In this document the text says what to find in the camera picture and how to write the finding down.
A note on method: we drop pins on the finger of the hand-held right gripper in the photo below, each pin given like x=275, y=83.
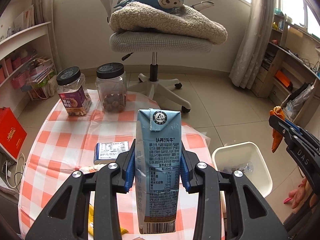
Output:
x=283, y=131
x=296, y=127

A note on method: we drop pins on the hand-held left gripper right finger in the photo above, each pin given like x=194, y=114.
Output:
x=186, y=177

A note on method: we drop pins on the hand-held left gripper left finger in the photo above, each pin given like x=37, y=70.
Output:
x=128, y=177

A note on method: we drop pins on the orange peel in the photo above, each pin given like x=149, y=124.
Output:
x=277, y=137

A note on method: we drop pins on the light blue milk carton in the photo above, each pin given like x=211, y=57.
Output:
x=160, y=155

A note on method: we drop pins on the white plastic bin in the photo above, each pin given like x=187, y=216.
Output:
x=240, y=155

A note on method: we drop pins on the crushed clear plastic bottle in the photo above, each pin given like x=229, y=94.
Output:
x=246, y=167

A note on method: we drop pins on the person's right hand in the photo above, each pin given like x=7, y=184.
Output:
x=298, y=192

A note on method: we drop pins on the clear plastic bag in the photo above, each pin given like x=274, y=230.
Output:
x=300, y=102

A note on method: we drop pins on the blue box with white label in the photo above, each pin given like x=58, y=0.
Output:
x=111, y=152

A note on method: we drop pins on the orange folder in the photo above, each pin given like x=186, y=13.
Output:
x=282, y=78

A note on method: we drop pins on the yellow snack wrapper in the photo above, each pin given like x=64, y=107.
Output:
x=124, y=230

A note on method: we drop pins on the wooden shelf unit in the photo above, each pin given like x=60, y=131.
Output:
x=280, y=55

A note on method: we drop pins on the clear jar with brown nuts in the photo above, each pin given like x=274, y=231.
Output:
x=112, y=90

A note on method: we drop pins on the purple label nut jar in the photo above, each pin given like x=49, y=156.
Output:
x=73, y=97

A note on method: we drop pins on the beige curtain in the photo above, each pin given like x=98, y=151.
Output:
x=45, y=2
x=255, y=35

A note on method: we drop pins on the white fluffy bag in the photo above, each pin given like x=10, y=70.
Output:
x=52, y=87

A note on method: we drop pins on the red gift bag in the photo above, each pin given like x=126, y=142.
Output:
x=11, y=132

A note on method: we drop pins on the grey office chair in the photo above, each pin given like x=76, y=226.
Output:
x=155, y=42

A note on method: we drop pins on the stack of papers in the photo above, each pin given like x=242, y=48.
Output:
x=41, y=71

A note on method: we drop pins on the pink basket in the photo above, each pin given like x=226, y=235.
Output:
x=20, y=78

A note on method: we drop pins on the beige fleece blanket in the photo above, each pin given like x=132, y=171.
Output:
x=170, y=22

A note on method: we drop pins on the white bookshelf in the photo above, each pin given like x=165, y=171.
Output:
x=30, y=37

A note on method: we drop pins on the standing cards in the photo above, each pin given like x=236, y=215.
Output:
x=25, y=17

